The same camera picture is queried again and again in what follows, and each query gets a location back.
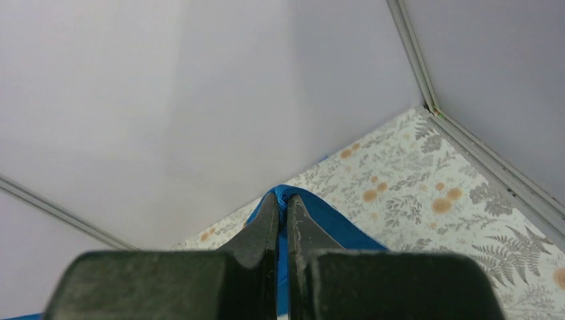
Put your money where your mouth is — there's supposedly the floral tablecloth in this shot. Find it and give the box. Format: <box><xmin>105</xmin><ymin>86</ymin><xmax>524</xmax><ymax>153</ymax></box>
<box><xmin>169</xmin><ymin>107</ymin><xmax>565</xmax><ymax>320</ymax></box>

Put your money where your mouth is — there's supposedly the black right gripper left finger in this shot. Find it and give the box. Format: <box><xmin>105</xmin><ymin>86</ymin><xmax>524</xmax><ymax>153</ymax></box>
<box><xmin>43</xmin><ymin>193</ymin><xmax>279</xmax><ymax>319</ymax></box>

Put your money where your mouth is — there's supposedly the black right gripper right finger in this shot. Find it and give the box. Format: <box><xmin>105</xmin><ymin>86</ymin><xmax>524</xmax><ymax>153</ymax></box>
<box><xmin>287</xmin><ymin>195</ymin><xmax>504</xmax><ymax>319</ymax></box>

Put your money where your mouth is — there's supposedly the blue cloth napkin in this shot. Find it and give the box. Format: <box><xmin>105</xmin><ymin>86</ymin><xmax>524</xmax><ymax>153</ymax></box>
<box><xmin>0</xmin><ymin>184</ymin><xmax>389</xmax><ymax>320</ymax></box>

